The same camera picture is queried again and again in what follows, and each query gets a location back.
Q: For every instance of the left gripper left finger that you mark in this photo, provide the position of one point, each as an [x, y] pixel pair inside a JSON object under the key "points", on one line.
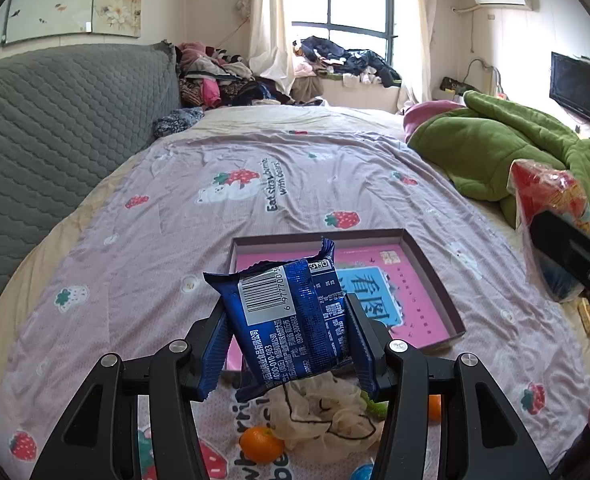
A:
{"points": [[97, 435]]}

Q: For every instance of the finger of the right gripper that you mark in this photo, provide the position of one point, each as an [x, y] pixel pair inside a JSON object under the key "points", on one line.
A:
{"points": [[562, 252]]}

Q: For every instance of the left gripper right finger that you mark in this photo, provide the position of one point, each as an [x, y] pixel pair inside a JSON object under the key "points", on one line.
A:
{"points": [[481, 436]]}

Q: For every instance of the surprise egg toy packet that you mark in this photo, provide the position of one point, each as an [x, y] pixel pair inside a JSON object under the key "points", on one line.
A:
{"points": [[552, 209]]}

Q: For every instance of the cream polka-dot scrunchie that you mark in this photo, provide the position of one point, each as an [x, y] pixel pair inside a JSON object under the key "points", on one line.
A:
{"points": [[322, 419]]}

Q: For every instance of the orange mandarin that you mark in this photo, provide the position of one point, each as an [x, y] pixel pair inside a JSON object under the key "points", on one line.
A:
{"points": [[434, 408], [260, 445]]}

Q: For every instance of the blue snack packet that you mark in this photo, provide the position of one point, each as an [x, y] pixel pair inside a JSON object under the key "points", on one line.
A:
{"points": [[288, 318]]}

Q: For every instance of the pink strawberry bedsheet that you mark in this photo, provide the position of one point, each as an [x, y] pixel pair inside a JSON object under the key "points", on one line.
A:
{"points": [[125, 272]]}

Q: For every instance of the green fleece blanket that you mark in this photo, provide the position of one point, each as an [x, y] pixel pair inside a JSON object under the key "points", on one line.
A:
{"points": [[476, 145]]}

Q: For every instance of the shallow grey box tray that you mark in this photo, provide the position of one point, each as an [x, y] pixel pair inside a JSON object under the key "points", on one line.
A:
{"points": [[355, 289]]}

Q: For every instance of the pink pillow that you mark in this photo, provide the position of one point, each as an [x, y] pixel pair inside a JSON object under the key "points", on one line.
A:
{"points": [[420, 113]]}

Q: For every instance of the grey quilted headboard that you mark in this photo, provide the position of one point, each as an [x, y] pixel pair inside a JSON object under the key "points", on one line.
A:
{"points": [[69, 117]]}

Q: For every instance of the cream curtain right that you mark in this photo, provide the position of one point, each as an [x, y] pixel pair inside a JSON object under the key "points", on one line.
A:
{"points": [[413, 30]]}

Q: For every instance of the cream curtain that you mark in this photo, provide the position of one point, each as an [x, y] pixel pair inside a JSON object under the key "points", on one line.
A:
{"points": [[270, 45], [413, 30]]}

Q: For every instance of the dark clothes on windowsill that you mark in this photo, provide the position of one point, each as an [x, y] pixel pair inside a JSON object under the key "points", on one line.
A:
{"points": [[324, 54]]}

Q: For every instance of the clothes pile by headboard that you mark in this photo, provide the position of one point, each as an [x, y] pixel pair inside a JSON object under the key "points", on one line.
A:
{"points": [[210, 78]]}

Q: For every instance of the cream curtain left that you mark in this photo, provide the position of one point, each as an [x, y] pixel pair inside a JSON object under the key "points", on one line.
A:
{"points": [[270, 45]]}

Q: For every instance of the black wall television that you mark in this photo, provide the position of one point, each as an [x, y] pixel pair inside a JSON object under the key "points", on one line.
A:
{"points": [[570, 84]]}

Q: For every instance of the window with dark frame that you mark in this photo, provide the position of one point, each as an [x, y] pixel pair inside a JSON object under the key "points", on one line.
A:
{"points": [[352, 24]]}

